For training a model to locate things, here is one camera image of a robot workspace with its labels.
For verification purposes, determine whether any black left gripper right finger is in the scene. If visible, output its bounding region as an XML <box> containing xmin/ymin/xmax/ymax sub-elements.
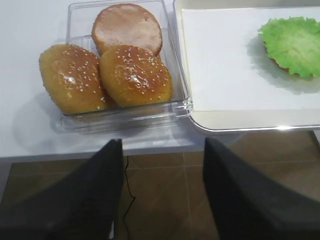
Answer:
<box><xmin>202</xmin><ymin>137</ymin><xmax>320</xmax><ymax>240</ymax></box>

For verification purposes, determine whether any black floor cable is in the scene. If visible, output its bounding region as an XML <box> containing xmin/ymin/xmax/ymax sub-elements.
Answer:
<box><xmin>121</xmin><ymin>156</ymin><xmax>136</xmax><ymax>240</ymax></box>

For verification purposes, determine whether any flat bun bottom half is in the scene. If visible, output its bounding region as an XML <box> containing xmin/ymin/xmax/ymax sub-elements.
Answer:
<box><xmin>91</xmin><ymin>3</ymin><xmax>163</xmax><ymax>56</ymax></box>

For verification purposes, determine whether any sesame bun top left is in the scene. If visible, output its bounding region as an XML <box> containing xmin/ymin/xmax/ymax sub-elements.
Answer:
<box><xmin>38</xmin><ymin>44</ymin><xmax>118</xmax><ymax>115</ymax></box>

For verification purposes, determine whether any green lettuce leaf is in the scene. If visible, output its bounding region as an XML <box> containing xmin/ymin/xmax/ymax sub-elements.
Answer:
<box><xmin>258</xmin><ymin>16</ymin><xmax>320</xmax><ymax>78</ymax></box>

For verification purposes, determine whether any white paper sheet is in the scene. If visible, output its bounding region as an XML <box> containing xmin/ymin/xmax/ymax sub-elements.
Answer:
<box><xmin>182</xmin><ymin>7</ymin><xmax>320</xmax><ymax>111</ymax></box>

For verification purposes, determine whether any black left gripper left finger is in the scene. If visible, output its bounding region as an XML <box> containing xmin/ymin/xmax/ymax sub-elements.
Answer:
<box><xmin>0</xmin><ymin>139</ymin><xmax>123</xmax><ymax>240</ymax></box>

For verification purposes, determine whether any white metal tray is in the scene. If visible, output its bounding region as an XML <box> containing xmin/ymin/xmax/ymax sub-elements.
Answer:
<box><xmin>173</xmin><ymin>0</ymin><xmax>320</xmax><ymax>132</ymax></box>

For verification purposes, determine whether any sesame bun top right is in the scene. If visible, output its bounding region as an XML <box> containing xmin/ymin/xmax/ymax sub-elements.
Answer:
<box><xmin>99</xmin><ymin>45</ymin><xmax>174</xmax><ymax>108</ymax></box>

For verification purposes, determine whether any sesame bun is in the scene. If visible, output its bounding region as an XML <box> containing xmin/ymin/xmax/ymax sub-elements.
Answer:
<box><xmin>99</xmin><ymin>45</ymin><xmax>174</xmax><ymax>108</ymax></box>
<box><xmin>38</xmin><ymin>44</ymin><xmax>118</xmax><ymax>115</ymax></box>

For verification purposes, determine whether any clear bun container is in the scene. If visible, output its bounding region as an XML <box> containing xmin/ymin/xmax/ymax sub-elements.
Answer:
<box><xmin>60</xmin><ymin>0</ymin><xmax>193</xmax><ymax>134</ymax></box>

